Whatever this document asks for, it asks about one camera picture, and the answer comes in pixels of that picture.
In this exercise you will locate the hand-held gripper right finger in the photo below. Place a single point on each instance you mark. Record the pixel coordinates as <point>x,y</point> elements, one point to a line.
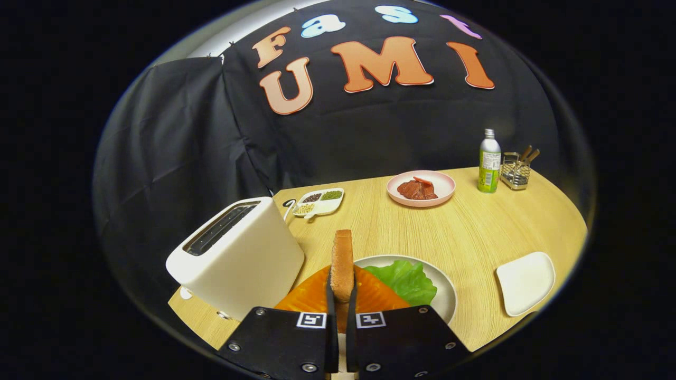
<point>351,343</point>

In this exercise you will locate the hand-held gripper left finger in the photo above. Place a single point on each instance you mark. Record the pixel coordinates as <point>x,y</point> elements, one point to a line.
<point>330,338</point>

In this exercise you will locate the bread slice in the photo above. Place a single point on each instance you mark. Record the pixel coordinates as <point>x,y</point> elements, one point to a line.
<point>342,264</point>

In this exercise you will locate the green lettuce leaf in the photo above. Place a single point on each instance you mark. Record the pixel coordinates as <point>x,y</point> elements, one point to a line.
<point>406,282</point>

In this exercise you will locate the large white round plate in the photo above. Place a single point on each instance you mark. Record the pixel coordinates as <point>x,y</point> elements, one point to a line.
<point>446,298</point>

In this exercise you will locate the white toaster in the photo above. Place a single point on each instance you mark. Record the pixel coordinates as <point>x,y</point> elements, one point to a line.
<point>248,264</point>

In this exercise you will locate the white divided dish with beans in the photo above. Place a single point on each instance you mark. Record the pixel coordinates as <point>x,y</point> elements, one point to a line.
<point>325,206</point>

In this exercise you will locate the red meat slices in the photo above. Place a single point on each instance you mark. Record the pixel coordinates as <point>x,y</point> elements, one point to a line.
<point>417,190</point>

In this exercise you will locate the small white square plate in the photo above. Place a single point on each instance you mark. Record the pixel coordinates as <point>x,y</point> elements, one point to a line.
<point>525,285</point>

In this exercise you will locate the pink plate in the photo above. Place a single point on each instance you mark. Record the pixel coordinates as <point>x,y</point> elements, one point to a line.
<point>446,186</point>

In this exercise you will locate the black backdrop cloth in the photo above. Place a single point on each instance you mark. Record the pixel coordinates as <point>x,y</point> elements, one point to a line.
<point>369,132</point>

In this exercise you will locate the green label metal bottle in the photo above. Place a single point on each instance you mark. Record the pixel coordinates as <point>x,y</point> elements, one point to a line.
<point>489,163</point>

